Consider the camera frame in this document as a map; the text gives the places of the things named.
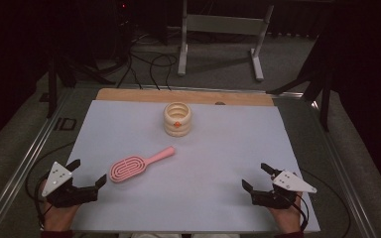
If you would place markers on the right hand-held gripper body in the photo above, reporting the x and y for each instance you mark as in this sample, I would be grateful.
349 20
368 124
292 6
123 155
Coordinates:
278 197

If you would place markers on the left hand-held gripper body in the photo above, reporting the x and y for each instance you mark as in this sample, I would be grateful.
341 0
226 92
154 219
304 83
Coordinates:
69 195

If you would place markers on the pink hairbrush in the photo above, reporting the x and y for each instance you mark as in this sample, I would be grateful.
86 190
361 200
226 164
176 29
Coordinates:
158 156

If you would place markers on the person's right hand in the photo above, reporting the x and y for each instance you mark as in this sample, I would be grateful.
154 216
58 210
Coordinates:
287 218

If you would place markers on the person's left hand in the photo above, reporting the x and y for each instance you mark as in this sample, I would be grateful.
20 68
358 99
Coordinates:
58 218

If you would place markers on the pale grey table mat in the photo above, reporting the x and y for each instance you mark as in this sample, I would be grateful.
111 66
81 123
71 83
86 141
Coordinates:
211 185

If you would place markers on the black tripod stand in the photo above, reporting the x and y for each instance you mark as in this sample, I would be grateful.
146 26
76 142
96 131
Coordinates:
52 92
325 99

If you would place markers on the cream ringed cup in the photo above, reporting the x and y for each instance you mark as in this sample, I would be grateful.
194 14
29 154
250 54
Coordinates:
177 130

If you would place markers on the white metal stand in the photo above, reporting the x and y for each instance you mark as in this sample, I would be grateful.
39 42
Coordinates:
225 24

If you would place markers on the black bracket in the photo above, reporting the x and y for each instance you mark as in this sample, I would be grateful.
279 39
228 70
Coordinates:
65 124

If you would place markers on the aluminium rail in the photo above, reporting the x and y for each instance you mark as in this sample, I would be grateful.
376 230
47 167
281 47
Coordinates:
20 172
344 172

